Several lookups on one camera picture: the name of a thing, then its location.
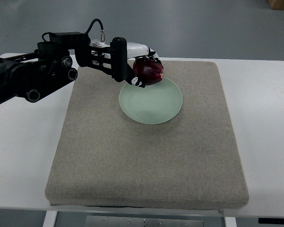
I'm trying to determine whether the white right table leg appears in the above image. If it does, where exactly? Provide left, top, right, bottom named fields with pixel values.
left=224, top=217, right=237, bottom=227

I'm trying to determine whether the red apple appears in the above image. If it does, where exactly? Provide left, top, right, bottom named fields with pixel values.
left=133, top=58, right=164, bottom=86

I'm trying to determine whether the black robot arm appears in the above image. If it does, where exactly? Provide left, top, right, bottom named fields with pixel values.
left=0, top=18, right=105, bottom=104

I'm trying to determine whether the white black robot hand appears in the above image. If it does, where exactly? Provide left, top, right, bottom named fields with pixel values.
left=88, top=37, right=162, bottom=87

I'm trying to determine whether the white left table leg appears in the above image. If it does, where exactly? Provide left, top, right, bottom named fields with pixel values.
left=42, top=211, right=58, bottom=227

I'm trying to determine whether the beige fabric cushion mat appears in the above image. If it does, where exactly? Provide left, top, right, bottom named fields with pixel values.
left=45, top=61, right=249, bottom=210

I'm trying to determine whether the black table control panel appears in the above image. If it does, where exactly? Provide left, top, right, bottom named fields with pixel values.
left=258, top=218, right=284, bottom=225

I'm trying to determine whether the cardboard box corner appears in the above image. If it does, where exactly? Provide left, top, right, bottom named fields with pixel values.
left=268, top=0, right=284, bottom=10

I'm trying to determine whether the metal table crossbar plate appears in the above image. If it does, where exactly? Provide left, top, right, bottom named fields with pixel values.
left=85, top=216, right=204, bottom=227

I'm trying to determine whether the light green plate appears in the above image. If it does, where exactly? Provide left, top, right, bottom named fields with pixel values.
left=119, top=78, right=183, bottom=125

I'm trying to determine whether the white table leg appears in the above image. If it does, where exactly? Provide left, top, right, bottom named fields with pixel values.
left=42, top=211, right=58, bottom=227
left=224, top=217, right=237, bottom=227

